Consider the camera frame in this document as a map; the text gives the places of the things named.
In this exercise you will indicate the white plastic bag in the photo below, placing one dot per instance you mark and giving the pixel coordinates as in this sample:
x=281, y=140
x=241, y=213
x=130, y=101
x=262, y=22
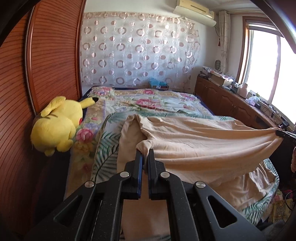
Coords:
x=253, y=100

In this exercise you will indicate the white window drape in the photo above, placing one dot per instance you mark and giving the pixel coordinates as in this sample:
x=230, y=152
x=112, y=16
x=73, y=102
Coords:
x=225, y=34

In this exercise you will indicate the cardboard box on cabinet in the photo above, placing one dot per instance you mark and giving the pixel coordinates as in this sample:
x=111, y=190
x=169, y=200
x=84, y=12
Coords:
x=220, y=80

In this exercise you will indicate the blue tissue box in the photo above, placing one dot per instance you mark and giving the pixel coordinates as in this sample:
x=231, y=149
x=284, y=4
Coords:
x=156, y=84

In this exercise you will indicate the wooden side cabinet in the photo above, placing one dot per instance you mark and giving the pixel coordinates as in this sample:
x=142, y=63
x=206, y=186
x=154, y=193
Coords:
x=225, y=103

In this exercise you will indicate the beige printed t-shirt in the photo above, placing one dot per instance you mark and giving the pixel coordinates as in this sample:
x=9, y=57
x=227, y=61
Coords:
x=225, y=154

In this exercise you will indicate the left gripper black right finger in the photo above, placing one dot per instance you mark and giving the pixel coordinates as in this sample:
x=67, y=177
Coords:
x=196, y=211

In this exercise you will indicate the wooden slatted wardrobe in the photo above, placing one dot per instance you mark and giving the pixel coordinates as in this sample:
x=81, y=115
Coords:
x=39, y=61

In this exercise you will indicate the person's right hand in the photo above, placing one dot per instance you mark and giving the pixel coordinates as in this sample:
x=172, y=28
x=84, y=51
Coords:
x=293, y=163

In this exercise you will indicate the pink bottle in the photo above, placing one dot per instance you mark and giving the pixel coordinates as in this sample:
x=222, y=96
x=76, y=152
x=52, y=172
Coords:
x=243, y=92

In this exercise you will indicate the bright window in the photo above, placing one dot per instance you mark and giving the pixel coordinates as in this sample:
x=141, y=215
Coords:
x=268, y=66

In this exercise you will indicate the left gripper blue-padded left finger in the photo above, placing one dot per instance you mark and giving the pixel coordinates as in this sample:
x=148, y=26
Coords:
x=94, y=210

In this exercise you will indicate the yellow Pikachu plush toy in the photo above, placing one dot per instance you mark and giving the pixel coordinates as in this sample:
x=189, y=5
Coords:
x=54, y=128

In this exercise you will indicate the palm leaf print sheet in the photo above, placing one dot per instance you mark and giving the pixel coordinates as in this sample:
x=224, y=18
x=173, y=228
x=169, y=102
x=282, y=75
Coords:
x=250, y=196

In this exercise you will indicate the white wall air conditioner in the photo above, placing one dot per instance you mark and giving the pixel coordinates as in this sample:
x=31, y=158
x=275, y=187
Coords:
x=195, y=12

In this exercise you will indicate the floral bed blanket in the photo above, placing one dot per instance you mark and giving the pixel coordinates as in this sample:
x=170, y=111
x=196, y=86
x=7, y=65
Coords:
x=96, y=142

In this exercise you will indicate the circle pattern sheer curtain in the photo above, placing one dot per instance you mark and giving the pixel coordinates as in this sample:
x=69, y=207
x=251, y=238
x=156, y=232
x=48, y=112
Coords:
x=127, y=50

